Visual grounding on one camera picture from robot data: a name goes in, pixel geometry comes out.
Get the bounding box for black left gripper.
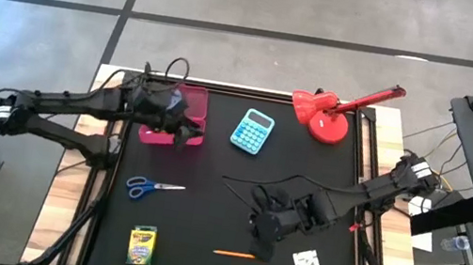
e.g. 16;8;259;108
122;77;213;156

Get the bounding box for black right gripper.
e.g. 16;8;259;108
243;181;335;265

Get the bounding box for long orange pencil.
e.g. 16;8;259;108
212;248;256;261

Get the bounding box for pink plastic pencil box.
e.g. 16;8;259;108
137;79;213;152

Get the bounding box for blue-handled scissors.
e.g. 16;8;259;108
123;174;187;208

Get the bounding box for yellow crayon box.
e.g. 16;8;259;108
125;223;160;265

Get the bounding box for light blue calculator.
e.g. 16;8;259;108
227;104;277;159

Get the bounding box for red desk lamp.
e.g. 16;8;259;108
285;69;409;156

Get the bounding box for clear water bottle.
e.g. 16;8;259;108
439;232;472;255

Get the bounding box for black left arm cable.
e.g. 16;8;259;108
141;51;193;97

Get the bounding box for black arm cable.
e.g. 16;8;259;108
141;51;193;97
217;162;376;228

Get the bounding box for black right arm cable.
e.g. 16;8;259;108
217;162;376;228

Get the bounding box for black aluminium table frame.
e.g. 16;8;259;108
18;54;454;265

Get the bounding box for yellow floor cable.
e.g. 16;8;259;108
427;167;456;192

